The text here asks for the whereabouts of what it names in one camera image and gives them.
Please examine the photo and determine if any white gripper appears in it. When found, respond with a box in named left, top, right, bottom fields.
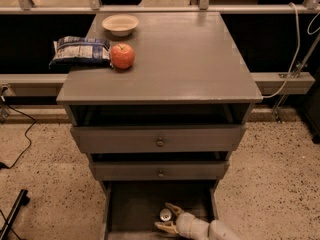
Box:
left=154, top=202, right=210, bottom=240

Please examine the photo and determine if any dark pepsi can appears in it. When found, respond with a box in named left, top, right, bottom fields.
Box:
left=159, top=208, right=173, bottom=222

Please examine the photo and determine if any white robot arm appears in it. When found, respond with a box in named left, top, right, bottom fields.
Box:
left=154, top=202, right=241, bottom=240

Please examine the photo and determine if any grey open bottom drawer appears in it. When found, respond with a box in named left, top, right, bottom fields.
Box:
left=99, top=180, right=217, bottom=240

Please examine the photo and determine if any brass middle drawer knob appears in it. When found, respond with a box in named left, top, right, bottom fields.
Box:
left=157, top=170, right=165, bottom=178

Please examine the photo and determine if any brass drawer knob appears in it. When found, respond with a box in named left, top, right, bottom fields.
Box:
left=157, top=170, right=165, bottom=178
left=156, top=138, right=165, bottom=147

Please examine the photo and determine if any grey middle drawer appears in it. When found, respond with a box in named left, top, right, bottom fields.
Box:
left=89, top=161, right=229, bottom=181

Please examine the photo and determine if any brass top drawer knob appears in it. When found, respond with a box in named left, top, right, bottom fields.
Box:
left=156, top=138, right=165, bottom=147

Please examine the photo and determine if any grey top drawer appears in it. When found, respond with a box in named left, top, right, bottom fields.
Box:
left=71, top=125, right=246, bottom=153

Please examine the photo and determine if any grey wooden drawer cabinet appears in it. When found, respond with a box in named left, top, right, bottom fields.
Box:
left=55, top=11, right=264, bottom=240

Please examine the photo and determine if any black stand foot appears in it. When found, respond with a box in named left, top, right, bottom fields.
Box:
left=0, top=189, right=30, bottom=240

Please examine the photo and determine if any red apple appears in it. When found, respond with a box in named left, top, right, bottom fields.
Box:
left=110, top=43, right=135, bottom=69

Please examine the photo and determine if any blue white chip bag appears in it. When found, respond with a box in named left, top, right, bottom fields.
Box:
left=50, top=36, right=111, bottom=66

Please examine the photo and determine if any white paper bowl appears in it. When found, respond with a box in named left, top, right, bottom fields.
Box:
left=102, top=14, right=139, bottom=37

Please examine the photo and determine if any black floor cable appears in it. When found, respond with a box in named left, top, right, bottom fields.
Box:
left=0, top=97, right=37, bottom=170

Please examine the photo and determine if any white hanging cable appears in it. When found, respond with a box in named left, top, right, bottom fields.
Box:
left=261, top=2, right=302, bottom=100

